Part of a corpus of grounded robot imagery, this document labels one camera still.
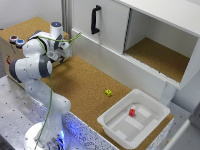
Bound green cable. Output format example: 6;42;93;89
34;31;83;150

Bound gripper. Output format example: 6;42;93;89
47;40;72;64

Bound black door handle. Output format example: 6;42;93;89
90;4;102;36

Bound white sliding door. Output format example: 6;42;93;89
72;0;131;55

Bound white cabinet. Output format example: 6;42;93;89
70;0;200;105

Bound pink block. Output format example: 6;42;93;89
128;108;137;117

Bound red button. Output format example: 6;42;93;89
8;34;19;44

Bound white plastic box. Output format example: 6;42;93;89
96;88;172;150

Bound blue button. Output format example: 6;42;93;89
15;38;27;49

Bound yellow block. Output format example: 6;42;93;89
104;88;113;98

